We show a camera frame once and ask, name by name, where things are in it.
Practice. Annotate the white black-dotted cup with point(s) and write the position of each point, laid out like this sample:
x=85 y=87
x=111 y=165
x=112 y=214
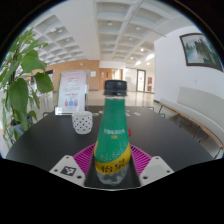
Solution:
x=82 y=122

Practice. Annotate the framed landscape picture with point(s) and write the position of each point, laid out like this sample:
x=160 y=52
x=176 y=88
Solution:
x=201 y=50

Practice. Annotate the dark-framed glass door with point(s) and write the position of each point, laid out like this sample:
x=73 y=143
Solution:
x=141 y=80

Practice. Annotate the clear acrylic sign stand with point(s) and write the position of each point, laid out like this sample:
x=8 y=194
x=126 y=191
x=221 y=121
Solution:
x=71 y=90

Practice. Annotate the long white bench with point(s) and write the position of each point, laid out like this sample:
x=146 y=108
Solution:
x=200 y=110

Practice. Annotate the flat round red coaster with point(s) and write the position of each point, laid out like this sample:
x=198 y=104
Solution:
x=129 y=132

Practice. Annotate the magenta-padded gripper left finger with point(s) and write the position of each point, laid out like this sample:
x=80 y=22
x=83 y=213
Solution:
x=66 y=170

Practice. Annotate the blue card sticker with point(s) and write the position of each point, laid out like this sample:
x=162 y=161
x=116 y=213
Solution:
x=137 y=114

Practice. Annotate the small white stickers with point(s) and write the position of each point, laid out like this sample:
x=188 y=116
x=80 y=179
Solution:
x=127 y=114

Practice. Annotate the ceiling lights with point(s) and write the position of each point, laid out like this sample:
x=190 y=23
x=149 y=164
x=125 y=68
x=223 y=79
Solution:
x=110 y=23

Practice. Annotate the dark sticker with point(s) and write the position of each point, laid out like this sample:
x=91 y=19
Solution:
x=95 y=114

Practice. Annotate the green potted plant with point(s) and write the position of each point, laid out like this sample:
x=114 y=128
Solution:
x=20 y=93

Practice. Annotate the green yellow drink bottle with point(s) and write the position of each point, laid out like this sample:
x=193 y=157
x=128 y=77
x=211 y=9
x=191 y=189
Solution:
x=112 y=133

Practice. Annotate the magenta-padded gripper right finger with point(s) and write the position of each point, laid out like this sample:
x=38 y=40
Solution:
x=156 y=168

